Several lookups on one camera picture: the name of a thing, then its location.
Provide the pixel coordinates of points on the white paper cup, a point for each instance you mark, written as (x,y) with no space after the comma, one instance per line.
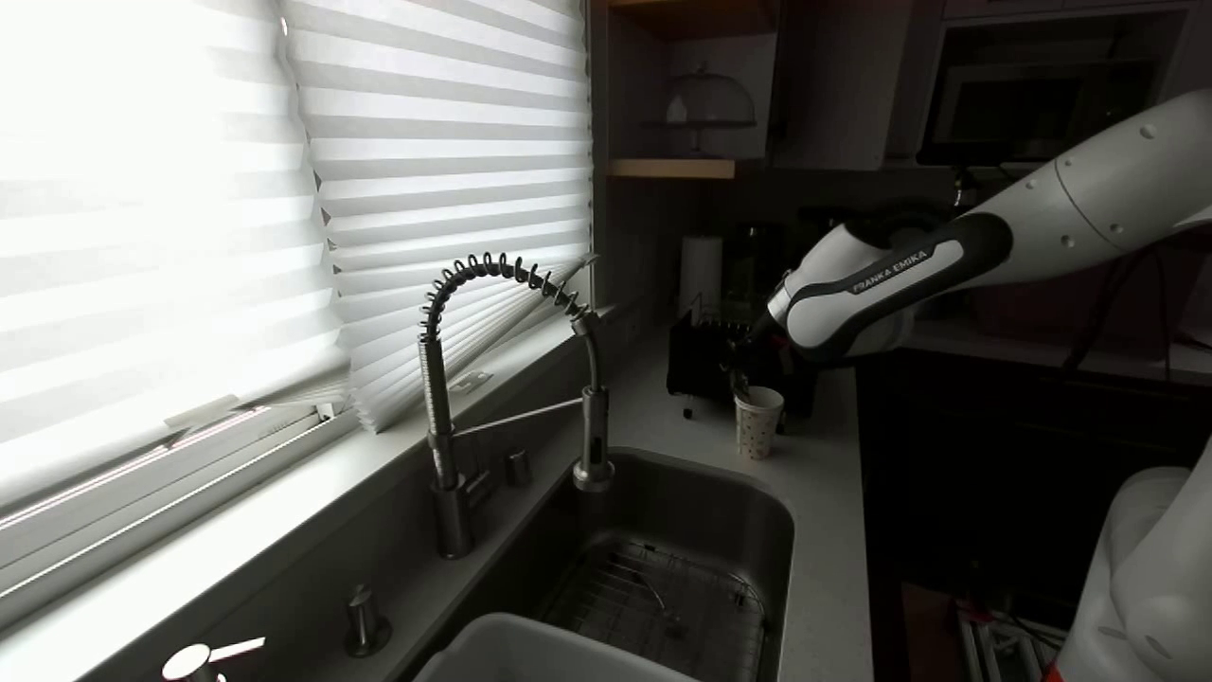
(758,421)

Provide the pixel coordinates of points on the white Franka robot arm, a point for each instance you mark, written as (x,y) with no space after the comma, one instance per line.
(1099,204)

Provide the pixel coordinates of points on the grey undermount kitchen sink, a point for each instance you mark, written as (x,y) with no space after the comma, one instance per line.
(746,555)

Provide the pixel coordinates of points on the metal sink bottom grid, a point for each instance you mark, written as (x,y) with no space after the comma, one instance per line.
(656,594)

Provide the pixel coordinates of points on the white paper towel roll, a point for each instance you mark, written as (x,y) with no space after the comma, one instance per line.
(704,271)

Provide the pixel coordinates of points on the small dark deck button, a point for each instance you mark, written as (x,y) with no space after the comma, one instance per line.
(517,469)

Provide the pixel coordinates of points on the chrome spring kitchen faucet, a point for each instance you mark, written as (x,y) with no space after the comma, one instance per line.
(436,420)

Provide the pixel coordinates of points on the narrow white window blind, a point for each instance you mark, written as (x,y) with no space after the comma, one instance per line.
(440,164)

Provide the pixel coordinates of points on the glass cake dome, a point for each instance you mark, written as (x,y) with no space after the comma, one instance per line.
(711,108)

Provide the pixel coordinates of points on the white plastic wash basin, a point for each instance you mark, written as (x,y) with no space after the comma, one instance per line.
(544,651)

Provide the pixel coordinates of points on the chrome soap dispenser pump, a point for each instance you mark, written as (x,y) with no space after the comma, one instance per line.
(367,618)

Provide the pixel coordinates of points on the wide white window blind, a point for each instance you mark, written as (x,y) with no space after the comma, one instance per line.
(128,192)

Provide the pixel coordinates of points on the wooden wall shelf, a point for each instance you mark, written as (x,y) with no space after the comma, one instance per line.
(670,167)

